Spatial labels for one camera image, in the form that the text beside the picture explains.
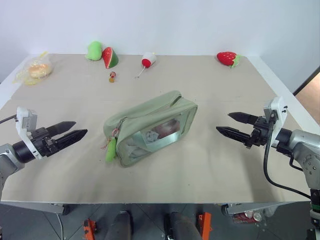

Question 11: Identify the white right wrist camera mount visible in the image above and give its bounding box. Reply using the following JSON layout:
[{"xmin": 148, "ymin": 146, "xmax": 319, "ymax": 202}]
[{"xmin": 263, "ymin": 96, "xmax": 288, "ymax": 147}]

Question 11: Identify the red white plush cup toy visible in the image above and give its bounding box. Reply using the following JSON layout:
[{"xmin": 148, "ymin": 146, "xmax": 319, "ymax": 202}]
[{"xmin": 134, "ymin": 51, "xmax": 158, "ymax": 80}]

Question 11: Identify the red plush strawberry toy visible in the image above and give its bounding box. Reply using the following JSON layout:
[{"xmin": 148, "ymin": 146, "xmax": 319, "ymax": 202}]
[{"xmin": 216, "ymin": 51, "xmax": 243, "ymax": 69}]

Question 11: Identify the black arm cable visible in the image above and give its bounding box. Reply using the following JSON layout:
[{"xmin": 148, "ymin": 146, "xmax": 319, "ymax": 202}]
[
  {"xmin": 263, "ymin": 109, "xmax": 312, "ymax": 200},
  {"xmin": 0, "ymin": 114, "xmax": 18, "ymax": 124}
]

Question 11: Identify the green plush mango toy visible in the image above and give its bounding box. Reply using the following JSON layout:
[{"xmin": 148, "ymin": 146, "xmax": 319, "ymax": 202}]
[{"xmin": 86, "ymin": 40, "xmax": 103, "ymax": 62}]

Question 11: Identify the bread in plastic bag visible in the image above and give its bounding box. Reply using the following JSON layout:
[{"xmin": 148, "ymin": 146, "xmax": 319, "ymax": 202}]
[{"xmin": 12, "ymin": 51, "xmax": 54, "ymax": 86}]

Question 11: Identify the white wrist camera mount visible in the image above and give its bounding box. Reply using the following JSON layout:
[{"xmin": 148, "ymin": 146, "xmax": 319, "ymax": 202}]
[
  {"xmin": 263, "ymin": 96, "xmax": 288, "ymax": 147},
  {"xmin": 15, "ymin": 107, "xmax": 43, "ymax": 160}
]

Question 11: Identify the orange black stand bracket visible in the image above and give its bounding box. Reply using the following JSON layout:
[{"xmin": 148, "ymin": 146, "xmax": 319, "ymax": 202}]
[
  {"xmin": 196, "ymin": 211, "xmax": 213, "ymax": 240},
  {"xmin": 82, "ymin": 218, "xmax": 98, "ymax": 240}
]

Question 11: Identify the white cable under table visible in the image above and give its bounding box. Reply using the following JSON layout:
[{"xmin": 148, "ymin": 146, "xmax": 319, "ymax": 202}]
[{"xmin": 56, "ymin": 212, "xmax": 64, "ymax": 240}]

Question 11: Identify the crushed red soda can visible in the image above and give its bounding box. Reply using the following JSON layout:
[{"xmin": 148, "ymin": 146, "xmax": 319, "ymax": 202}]
[{"xmin": 232, "ymin": 210, "xmax": 263, "ymax": 224}]

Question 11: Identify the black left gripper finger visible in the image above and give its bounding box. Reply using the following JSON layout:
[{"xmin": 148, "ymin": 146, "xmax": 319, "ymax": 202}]
[
  {"xmin": 46, "ymin": 121, "xmax": 77, "ymax": 137},
  {"xmin": 54, "ymin": 128, "xmax": 89, "ymax": 152}
]

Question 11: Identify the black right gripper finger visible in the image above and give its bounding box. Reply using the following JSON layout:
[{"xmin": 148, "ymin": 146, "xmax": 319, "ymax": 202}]
[
  {"xmin": 215, "ymin": 126, "xmax": 252, "ymax": 147},
  {"xmin": 227, "ymin": 112, "xmax": 260, "ymax": 126}
]

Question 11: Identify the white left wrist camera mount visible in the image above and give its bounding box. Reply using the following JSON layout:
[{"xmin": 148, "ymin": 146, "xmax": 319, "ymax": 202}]
[{"xmin": 15, "ymin": 107, "xmax": 43, "ymax": 160}]

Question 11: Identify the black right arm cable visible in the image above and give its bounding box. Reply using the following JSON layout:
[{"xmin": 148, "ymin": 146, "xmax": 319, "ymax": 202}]
[{"xmin": 263, "ymin": 109, "xmax": 312, "ymax": 200}]

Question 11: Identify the dark rounded robot foot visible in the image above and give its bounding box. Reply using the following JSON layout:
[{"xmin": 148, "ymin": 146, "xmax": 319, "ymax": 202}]
[
  {"xmin": 103, "ymin": 210, "xmax": 133, "ymax": 240},
  {"xmin": 163, "ymin": 211, "xmax": 205, "ymax": 240}
]

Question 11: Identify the green zip pouch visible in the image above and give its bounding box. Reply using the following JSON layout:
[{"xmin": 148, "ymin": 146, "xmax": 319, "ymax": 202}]
[{"xmin": 103, "ymin": 90, "xmax": 199, "ymax": 169}]

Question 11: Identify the plush watermelon slice toy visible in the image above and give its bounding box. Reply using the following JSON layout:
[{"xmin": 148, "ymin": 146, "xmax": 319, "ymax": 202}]
[{"xmin": 101, "ymin": 46, "xmax": 120, "ymax": 70}]

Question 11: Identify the beige table cloth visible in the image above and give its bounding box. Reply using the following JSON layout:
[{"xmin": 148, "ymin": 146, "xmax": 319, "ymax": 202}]
[{"xmin": 0, "ymin": 53, "xmax": 314, "ymax": 204}]

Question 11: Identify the green plush zipper charm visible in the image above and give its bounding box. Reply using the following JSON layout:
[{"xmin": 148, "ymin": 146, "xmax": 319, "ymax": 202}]
[{"xmin": 105, "ymin": 137, "xmax": 118, "ymax": 165}]

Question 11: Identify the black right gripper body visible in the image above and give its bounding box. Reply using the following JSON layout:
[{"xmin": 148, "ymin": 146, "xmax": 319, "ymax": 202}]
[{"xmin": 245, "ymin": 115, "xmax": 274, "ymax": 151}]

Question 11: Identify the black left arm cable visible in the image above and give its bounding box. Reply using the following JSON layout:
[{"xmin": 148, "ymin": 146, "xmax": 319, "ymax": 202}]
[{"xmin": 0, "ymin": 114, "xmax": 18, "ymax": 124}]

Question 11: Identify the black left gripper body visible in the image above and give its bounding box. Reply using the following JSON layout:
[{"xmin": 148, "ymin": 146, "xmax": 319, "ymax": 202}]
[{"xmin": 30, "ymin": 127, "xmax": 59, "ymax": 158}]

